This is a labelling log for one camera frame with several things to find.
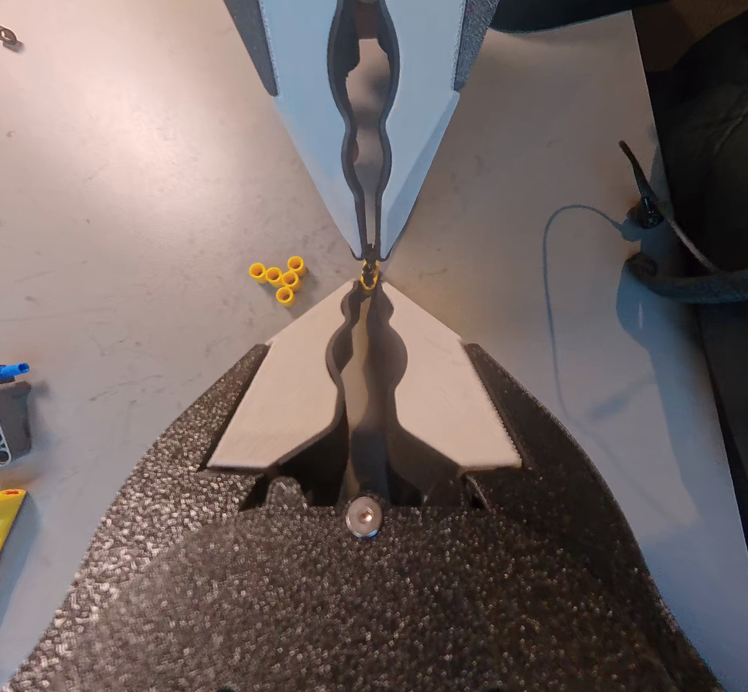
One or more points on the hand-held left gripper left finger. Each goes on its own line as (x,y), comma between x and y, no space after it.
(280,405)

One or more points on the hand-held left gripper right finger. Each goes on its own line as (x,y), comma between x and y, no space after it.
(450,405)

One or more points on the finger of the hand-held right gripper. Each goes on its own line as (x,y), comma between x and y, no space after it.
(426,61)
(292,61)

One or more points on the small yellow two-hole beam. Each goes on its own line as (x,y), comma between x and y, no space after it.
(368,284)

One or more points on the black connector pin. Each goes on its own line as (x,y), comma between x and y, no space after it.
(370,253)

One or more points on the grey angled beam assembly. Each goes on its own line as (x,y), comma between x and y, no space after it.
(14,417)

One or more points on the yellow beam assembly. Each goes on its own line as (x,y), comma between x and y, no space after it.
(9,514)

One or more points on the small black connector piece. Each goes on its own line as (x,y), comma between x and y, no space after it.
(9,37)

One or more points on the person's torso black hoodie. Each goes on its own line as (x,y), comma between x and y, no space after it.
(713,177)

